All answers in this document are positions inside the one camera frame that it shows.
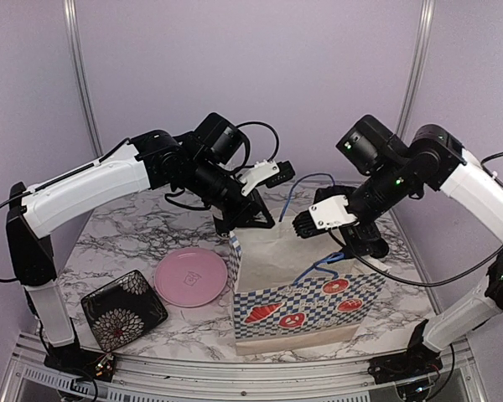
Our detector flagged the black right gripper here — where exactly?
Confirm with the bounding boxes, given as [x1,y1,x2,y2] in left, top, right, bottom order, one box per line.
[317,159,417,262]

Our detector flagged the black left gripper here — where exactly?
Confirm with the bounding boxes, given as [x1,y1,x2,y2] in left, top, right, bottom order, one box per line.
[187,155,276,230]

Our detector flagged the aluminium frame post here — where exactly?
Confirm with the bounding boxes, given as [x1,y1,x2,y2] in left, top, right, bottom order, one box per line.
[63,0,103,157]
[396,0,436,139]

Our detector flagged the left aluminium frame post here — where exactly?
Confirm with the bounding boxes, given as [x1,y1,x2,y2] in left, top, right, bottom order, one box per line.
[63,0,103,157]

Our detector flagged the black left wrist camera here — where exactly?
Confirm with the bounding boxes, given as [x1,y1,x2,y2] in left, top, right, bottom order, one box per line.
[182,112,295,196]

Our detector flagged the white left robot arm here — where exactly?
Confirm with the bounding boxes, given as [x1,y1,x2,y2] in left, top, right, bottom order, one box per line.
[6,130,279,373]

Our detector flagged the black cup holding straws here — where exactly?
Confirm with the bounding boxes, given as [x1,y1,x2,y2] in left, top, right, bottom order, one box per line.
[211,207,230,238]

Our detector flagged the right aluminium frame post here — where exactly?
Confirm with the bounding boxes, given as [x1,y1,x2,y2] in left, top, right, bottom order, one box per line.
[396,0,436,139]

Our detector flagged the stack of black lids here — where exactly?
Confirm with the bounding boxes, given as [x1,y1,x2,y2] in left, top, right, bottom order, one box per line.
[370,239,390,259]

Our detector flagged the blue checkered paper bag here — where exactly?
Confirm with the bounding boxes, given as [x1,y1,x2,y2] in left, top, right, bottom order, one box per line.
[229,191,385,356]

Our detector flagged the pink round plate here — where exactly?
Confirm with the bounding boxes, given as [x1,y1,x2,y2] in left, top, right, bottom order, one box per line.
[154,247,228,308]

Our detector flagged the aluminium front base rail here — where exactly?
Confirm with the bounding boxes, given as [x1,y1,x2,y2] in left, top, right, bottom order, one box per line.
[0,333,488,401]

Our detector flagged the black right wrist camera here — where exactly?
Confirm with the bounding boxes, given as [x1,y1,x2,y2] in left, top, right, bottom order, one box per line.
[292,115,406,240]

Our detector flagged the black floral square plate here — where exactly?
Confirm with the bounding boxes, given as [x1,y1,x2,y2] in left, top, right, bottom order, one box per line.
[80,270,169,353]

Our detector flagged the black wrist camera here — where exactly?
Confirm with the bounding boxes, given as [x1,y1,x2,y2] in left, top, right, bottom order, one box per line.
[182,112,295,196]
[292,115,406,240]

